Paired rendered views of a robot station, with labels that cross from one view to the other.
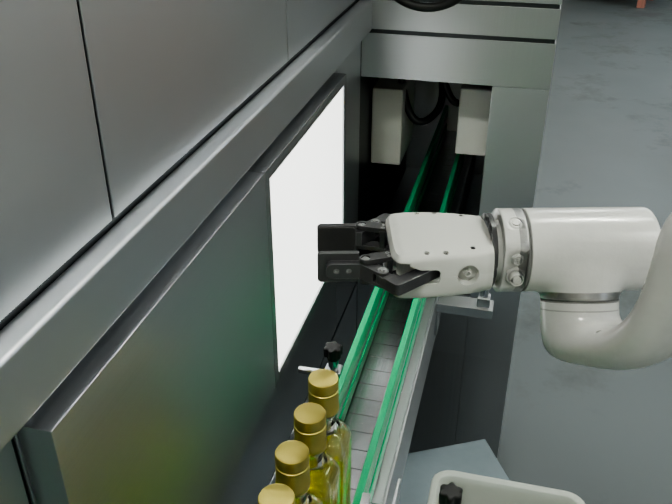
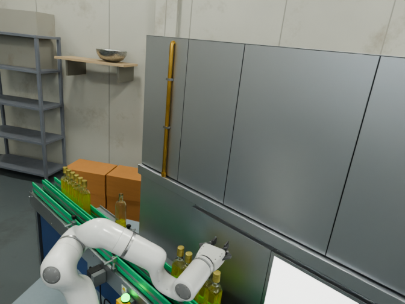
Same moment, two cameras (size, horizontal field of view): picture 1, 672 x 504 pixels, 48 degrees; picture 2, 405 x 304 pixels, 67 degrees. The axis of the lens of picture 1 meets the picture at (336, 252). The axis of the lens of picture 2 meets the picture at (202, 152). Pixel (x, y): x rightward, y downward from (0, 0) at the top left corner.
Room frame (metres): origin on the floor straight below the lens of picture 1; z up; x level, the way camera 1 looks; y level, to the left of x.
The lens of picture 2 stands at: (1.04, -1.04, 2.27)
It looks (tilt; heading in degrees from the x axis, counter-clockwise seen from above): 19 degrees down; 116
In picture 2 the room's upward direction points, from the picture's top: 6 degrees clockwise
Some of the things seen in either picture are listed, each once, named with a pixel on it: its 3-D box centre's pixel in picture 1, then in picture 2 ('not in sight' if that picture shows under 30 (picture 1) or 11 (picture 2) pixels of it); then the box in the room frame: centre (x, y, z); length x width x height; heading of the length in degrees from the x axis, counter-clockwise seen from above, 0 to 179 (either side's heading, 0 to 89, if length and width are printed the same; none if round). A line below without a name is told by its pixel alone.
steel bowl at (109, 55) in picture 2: not in sight; (111, 55); (-2.09, 2.23, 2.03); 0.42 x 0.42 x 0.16
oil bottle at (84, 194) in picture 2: not in sight; (84, 198); (-0.49, 0.30, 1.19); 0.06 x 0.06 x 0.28; 76
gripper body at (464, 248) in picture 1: (443, 250); (209, 257); (0.66, -0.11, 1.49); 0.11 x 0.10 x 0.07; 91
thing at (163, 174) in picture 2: not in sight; (167, 113); (0.17, 0.28, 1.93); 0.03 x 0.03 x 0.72; 76
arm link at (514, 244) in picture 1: (505, 251); (201, 266); (0.66, -0.17, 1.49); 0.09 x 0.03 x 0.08; 1
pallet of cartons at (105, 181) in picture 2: not in sight; (117, 188); (-1.57, 1.81, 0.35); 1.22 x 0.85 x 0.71; 14
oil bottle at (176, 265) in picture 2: not in sight; (178, 275); (0.44, 0.07, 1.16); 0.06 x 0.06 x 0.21; 77
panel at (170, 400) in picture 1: (255, 295); (262, 278); (0.85, 0.11, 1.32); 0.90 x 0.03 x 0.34; 166
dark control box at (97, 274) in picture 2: not in sight; (96, 275); (-0.06, -0.01, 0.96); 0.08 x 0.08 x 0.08; 76
